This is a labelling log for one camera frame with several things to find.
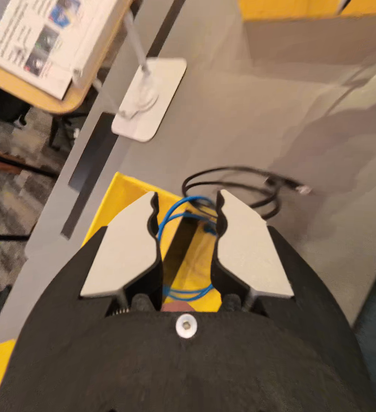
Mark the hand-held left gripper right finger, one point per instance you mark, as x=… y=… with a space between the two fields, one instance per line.
x=255 y=254

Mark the wooden table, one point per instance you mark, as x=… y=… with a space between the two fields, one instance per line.
x=46 y=101

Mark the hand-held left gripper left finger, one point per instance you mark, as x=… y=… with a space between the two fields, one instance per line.
x=123 y=251

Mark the black metal desk frame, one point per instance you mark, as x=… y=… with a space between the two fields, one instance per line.
x=14 y=164

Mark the black bin divider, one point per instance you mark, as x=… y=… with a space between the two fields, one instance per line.
x=180 y=251

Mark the printed paper sheet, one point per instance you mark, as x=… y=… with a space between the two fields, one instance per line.
x=46 y=38

